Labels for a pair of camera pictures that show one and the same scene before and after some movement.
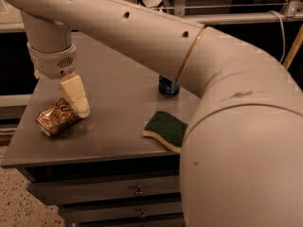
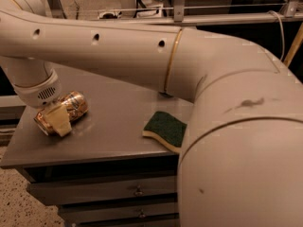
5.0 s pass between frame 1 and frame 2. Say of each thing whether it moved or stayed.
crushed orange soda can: stayed
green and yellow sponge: stayed
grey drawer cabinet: stayed
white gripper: moved
